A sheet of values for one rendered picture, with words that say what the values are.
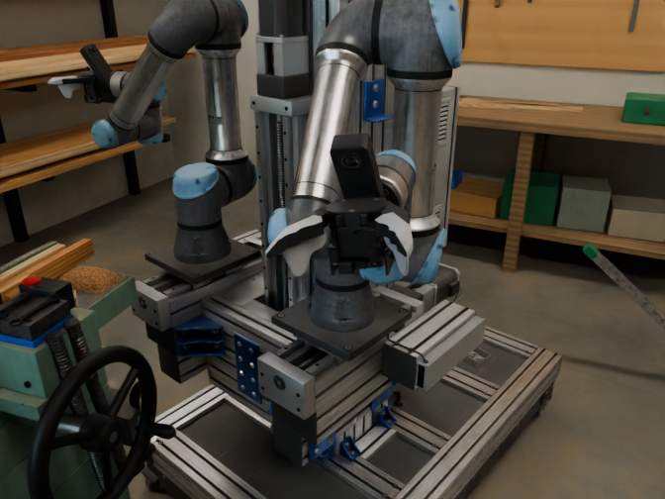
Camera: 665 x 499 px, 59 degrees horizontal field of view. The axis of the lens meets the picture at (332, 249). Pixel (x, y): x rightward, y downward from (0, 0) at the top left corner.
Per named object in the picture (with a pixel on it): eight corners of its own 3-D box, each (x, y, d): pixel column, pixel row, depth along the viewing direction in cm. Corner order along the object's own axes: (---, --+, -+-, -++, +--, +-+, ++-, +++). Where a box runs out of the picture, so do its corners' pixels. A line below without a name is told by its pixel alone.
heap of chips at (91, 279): (100, 294, 120) (97, 282, 118) (50, 285, 123) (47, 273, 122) (126, 276, 127) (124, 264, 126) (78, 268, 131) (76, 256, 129)
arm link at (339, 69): (317, -22, 102) (256, 242, 88) (379, -22, 99) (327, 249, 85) (330, 24, 113) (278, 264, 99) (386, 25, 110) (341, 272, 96)
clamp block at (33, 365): (45, 401, 94) (33, 354, 90) (-21, 384, 98) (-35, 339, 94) (105, 351, 106) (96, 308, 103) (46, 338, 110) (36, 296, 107)
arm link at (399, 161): (417, 200, 92) (421, 147, 88) (407, 226, 82) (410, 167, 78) (368, 196, 94) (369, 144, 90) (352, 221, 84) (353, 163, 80)
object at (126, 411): (135, 448, 130) (130, 420, 126) (89, 436, 133) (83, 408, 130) (156, 424, 137) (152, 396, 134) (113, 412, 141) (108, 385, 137)
